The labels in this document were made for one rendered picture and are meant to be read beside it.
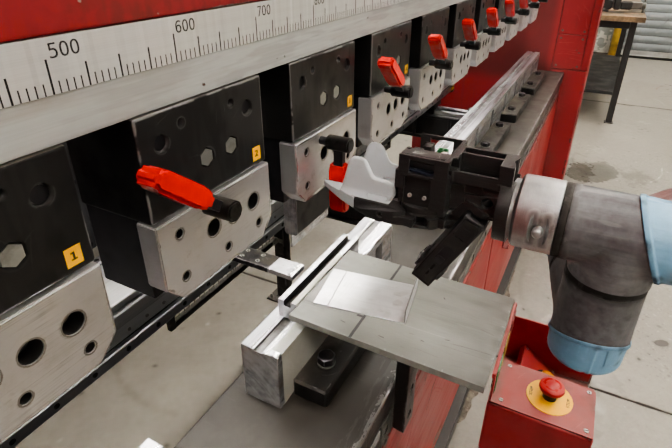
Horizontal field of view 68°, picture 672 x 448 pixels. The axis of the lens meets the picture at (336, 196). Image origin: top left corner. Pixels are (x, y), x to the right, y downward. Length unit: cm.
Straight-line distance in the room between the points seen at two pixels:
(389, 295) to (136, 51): 49
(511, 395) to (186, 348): 149
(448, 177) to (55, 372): 37
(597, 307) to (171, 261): 39
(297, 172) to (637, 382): 187
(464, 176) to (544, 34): 223
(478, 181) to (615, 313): 18
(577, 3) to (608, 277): 224
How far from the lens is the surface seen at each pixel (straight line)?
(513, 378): 96
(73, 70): 35
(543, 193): 51
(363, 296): 72
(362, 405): 75
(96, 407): 207
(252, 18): 47
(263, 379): 73
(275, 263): 79
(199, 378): 204
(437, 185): 51
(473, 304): 73
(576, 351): 58
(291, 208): 65
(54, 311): 37
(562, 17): 271
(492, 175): 53
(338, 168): 58
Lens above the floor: 145
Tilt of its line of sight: 27 degrees down
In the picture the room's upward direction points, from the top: straight up
